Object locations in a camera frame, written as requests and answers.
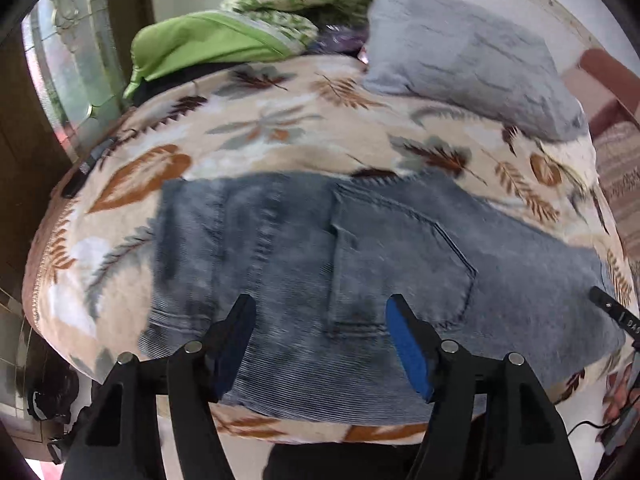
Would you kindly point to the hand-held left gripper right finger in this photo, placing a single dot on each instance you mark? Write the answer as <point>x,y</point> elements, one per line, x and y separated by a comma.
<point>411,355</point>

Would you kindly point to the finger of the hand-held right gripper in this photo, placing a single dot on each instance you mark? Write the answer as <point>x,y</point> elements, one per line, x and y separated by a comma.
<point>612,307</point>

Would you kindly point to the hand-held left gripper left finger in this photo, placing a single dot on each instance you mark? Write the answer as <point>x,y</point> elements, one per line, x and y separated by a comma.
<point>234,355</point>

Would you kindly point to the grey-blue denim pants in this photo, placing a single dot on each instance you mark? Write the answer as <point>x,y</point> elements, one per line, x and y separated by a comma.
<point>300,240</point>

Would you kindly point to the dark object on floor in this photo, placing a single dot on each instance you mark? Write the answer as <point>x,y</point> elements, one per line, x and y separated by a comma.
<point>50,400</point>

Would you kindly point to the leaf print fleece blanket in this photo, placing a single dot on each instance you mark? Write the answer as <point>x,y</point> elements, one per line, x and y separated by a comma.
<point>280,125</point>

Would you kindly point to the grey pillow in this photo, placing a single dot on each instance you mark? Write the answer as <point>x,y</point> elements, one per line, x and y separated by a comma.
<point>450,50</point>

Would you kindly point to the lime green cloth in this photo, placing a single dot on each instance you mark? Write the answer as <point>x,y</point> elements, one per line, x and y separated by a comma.
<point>200,40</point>

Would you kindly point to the dark purple cloth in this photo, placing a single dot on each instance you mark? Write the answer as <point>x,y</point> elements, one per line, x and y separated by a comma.
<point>340,37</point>

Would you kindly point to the wooden door with glass pane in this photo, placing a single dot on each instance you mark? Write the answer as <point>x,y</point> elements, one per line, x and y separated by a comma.
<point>65,60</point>

